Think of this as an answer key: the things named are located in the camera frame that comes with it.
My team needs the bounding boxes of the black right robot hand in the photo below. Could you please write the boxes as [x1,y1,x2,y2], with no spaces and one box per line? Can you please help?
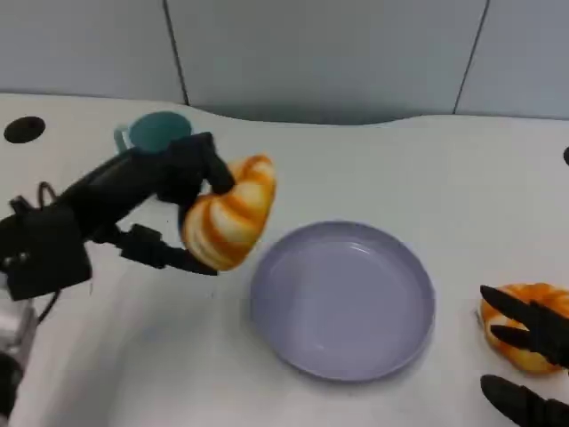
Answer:
[479,284,569,427]

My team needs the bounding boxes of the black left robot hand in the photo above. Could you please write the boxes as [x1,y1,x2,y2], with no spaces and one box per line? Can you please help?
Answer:
[60,132,236,277]

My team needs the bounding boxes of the orange and white bread roll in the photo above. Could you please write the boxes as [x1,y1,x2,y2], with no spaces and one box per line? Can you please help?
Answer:
[477,282,569,375]
[180,154,277,272]

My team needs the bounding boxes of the pale green mug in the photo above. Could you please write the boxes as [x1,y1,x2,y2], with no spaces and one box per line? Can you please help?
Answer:
[114,110,196,157]

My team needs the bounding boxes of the lilac plate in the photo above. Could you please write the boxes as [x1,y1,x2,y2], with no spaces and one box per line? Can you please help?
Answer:
[249,221,437,383]

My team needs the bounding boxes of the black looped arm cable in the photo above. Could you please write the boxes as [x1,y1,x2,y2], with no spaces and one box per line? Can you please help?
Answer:
[36,181,61,211]

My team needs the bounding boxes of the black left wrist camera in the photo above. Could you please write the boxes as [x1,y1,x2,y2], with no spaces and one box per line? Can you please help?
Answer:
[0,197,93,302]

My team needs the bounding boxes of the black thin arm cable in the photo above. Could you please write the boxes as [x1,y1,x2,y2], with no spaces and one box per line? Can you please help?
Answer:
[36,284,64,326]

